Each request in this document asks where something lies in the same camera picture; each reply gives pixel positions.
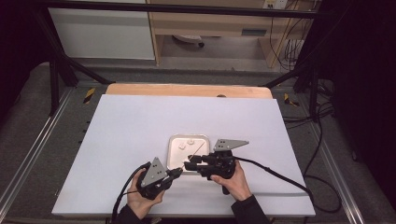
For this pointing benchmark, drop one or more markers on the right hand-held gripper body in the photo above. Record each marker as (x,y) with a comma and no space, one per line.
(221,163)

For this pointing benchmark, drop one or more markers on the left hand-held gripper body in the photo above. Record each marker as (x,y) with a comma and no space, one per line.
(154,174)

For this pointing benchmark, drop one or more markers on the thin wooden skewer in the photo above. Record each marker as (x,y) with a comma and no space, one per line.
(197,151)

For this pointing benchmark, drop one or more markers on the square metal tray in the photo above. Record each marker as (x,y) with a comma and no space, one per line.
(177,157)

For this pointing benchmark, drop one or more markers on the person's right hand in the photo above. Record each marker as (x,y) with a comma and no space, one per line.
(238,188)

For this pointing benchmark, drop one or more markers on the person's left hand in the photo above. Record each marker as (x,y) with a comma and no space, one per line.
(137,202)

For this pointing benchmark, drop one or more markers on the small white piece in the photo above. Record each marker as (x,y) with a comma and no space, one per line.
(190,142)
(182,146)

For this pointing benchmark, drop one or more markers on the white table board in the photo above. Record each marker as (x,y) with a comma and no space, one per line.
(124,124)

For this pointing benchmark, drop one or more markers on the wooden table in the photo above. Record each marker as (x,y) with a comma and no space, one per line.
(186,90)

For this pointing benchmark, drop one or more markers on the yellow black tape strip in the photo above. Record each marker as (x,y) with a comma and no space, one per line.
(89,95)
(290,100)

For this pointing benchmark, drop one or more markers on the white chair base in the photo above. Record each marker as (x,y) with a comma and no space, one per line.
(188,38)

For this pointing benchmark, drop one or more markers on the light wooden desk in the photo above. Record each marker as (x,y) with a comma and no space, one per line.
(211,23)

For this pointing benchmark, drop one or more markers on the white cabinet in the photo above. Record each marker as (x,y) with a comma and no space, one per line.
(99,34)

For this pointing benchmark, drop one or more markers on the dark curtain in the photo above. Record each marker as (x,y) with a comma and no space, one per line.
(361,77)
(15,46)

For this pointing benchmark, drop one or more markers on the white power strip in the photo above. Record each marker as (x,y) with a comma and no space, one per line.
(275,3)

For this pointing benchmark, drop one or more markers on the aluminium floor rail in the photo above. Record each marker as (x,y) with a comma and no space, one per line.
(37,140)
(337,174)

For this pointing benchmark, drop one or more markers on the black metal frame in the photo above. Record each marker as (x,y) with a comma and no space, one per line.
(186,9)

